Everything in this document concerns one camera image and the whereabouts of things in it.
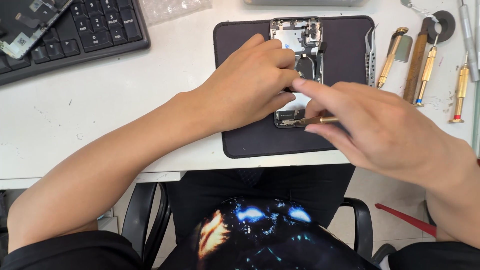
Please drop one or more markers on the person's right hand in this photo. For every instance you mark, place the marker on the person's right hand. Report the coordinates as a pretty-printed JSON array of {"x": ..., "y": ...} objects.
[{"x": 390, "y": 135}]

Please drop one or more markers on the person's left hand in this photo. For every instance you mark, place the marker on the person's left hand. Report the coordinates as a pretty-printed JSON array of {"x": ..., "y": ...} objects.
[{"x": 240, "y": 90}]

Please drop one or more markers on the gold precision screwdriver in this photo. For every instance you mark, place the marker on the gold precision screwdriver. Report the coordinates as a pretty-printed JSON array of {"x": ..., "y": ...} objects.
[{"x": 322, "y": 120}]

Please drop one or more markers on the phone housing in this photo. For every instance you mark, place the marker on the phone housing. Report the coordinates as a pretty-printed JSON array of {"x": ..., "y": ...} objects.
[{"x": 292, "y": 37}]

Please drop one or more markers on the silver tweezers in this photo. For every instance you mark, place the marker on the silver tweezers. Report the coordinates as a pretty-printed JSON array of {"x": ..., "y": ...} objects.
[{"x": 370, "y": 60}]

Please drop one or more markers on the gold screwdriver plain tip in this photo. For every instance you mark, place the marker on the gold screwdriver plain tip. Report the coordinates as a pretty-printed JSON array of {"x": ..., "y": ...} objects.
[{"x": 390, "y": 56}]

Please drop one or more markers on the red plastic bar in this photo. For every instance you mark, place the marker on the red plastic bar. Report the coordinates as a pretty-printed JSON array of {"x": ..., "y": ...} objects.
[{"x": 405, "y": 219}]

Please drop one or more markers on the flat metal scraper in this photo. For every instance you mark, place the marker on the flat metal scraper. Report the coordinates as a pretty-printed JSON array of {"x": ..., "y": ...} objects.
[{"x": 404, "y": 48}]

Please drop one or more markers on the dark work mat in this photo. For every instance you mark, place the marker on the dark work mat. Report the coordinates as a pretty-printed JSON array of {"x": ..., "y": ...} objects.
[{"x": 345, "y": 48}]

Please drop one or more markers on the clear plastic bag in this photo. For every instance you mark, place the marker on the clear plastic bag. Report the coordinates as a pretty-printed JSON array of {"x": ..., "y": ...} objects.
[{"x": 168, "y": 9}]

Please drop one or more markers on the silver screwdriver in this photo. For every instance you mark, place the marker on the silver screwdriver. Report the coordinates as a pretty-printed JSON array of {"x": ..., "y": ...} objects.
[{"x": 468, "y": 37}]

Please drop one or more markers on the silver pry tool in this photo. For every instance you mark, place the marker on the silver pry tool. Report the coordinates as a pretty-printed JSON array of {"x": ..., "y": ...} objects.
[{"x": 412, "y": 5}]

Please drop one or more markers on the black printed shirt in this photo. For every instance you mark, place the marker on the black printed shirt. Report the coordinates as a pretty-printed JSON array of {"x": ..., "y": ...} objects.
[{"x": 262, "y": 240}]

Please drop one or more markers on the black keyboard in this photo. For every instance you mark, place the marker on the black keyboard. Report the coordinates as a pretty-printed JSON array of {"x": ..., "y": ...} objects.
[{"x": 93, "y": 30}]

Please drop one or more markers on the black office chair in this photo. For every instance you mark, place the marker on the black office chair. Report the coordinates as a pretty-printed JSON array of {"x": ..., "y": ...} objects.
[{"x": 142, "y": 217}]

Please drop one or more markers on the detached phone screen assembly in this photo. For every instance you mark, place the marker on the detached phone screen assembly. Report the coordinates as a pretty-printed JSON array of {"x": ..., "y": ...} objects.
[{"x": 22, "y": 26}]

